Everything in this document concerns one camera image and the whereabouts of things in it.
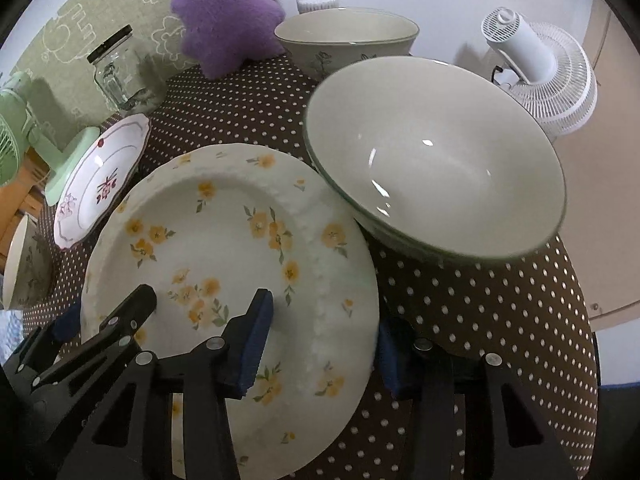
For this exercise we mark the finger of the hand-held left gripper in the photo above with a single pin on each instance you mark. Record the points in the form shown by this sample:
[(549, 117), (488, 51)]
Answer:
[(65, 327), (135, 307)]

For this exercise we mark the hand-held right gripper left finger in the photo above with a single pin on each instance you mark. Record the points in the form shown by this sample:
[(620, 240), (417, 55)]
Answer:
[(252, 345)]

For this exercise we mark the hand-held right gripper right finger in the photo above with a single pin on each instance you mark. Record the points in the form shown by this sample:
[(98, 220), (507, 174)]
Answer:
[(392, 365)]

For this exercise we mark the yellow floral white plate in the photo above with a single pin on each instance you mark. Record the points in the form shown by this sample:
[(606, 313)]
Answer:
[(225, 240)]

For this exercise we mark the large plain cream bowl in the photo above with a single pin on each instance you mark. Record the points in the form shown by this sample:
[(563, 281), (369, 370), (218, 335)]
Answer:
[(430, 160)]

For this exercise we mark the light blue cloth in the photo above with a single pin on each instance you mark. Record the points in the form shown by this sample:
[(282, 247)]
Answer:
[(10, 327)]

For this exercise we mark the small cream floral bowl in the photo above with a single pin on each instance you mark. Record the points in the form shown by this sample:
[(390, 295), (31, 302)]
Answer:
[(25, 265)]

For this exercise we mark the brown polka dot tablecloth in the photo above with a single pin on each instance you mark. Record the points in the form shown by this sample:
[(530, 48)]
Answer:
[(475, 310)]

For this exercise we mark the pink floral scalloped plate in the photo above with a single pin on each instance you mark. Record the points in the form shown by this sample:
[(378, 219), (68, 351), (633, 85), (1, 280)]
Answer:
[(107, 175)]

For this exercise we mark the green desk fan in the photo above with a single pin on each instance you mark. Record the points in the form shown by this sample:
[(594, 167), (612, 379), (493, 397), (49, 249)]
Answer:
[(65, 160)]

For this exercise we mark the glass jar with black lid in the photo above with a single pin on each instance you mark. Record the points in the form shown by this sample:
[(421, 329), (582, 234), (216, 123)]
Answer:
[(117, 72)]

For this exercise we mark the green patterned cloth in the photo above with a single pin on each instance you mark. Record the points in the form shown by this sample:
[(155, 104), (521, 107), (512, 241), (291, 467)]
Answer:
[(75, 15)]

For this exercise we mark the purple plush pillow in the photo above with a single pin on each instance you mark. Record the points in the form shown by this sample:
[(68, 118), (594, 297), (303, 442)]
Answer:
[(225, 15)]

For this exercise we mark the cream bowl with flower print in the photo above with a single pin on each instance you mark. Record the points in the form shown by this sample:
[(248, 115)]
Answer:
[(345, 35)]

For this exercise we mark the white desk fan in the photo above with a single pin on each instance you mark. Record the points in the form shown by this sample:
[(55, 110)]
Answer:
[(550, 80)]

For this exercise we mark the cotton swab container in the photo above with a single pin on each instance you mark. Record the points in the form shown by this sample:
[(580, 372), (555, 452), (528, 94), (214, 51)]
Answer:
[(315, 3)]

